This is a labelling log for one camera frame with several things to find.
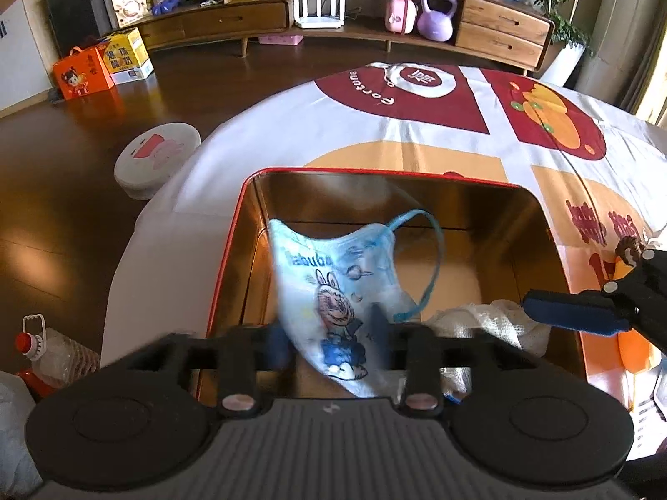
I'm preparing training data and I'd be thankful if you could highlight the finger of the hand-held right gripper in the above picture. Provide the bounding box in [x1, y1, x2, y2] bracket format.
[603, 242, 667, 318]
[522, 288, 667, 356]

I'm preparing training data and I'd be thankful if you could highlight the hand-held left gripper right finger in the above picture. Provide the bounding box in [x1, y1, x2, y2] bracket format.
[383, 322, 543, 413]

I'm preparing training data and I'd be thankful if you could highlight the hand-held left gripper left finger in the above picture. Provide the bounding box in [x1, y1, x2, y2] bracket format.
[120, 322, 295, 420]

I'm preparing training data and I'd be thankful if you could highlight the blue printed face mask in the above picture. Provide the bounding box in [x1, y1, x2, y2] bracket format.
[268, 209, 445, 399]

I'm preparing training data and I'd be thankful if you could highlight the red tin box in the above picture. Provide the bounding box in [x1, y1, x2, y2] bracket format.
[195, 167, 587, 412]

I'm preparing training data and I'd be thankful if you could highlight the white gauze cloth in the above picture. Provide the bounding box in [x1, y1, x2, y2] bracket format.
[427, 299, 552, 397]

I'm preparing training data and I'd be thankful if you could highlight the plastic oil bottle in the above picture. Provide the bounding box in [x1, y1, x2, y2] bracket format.
[14, 313, 101, 391]

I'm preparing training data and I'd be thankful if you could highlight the white plant pot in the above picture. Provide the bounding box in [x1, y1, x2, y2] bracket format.
[537, 42, 587, 89]

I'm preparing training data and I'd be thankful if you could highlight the printed tablecloth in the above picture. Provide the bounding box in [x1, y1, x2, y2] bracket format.
[100, 60, 667, 430]

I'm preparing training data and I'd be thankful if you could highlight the beige curtain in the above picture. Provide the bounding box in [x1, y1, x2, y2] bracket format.
[573, 0, 667, 118]

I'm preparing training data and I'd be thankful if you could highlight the white plastic bag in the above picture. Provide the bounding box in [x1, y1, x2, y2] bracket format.
[0, 370, 43, 500]

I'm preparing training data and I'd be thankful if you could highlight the green potted plant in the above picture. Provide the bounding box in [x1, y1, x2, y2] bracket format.
[525, 0, 593, 59]

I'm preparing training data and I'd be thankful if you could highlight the purple kettlebell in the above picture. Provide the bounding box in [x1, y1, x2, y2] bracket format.
[416, 0, 459, 43]

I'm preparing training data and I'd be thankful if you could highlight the yellow carton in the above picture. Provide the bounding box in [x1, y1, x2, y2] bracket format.
[99, 27, 155, 85]

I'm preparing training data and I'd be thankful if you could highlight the wooden TV cabinet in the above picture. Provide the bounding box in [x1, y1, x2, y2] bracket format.
[112, 0, 556, 76]

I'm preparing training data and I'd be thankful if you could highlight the orange gift box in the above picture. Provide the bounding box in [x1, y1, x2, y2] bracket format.
[51, 47, 116, 101]

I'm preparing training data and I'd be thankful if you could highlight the white router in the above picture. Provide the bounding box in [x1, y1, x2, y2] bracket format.
[291, 0, 348, 30]

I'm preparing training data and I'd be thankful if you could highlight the pink case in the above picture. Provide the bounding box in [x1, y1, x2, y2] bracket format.
[384, 0, 419, 35]

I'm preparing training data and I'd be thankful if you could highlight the printed cereal box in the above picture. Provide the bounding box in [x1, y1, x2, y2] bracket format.
[107, 0, 148, 29]

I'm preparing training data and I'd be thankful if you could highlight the black cabinet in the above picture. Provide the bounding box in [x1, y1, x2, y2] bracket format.
[44, 0, 113, 59]

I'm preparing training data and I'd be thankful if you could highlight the thin dark cord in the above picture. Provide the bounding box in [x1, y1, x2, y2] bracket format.
[544, 127, 608, 233]

